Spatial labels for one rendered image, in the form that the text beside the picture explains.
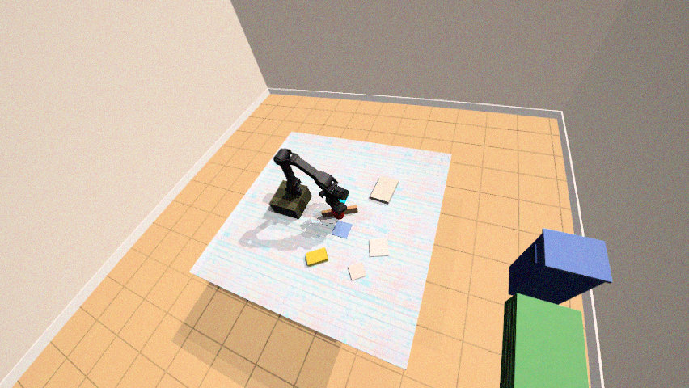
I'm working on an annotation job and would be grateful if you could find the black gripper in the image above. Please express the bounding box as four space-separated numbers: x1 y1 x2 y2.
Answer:
319 190 347 215

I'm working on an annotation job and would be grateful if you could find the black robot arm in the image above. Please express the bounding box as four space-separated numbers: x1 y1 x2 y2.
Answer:
273 148 349 200

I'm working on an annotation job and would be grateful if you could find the red cup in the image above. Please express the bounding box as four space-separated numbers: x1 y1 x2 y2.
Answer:
331 209 345 220

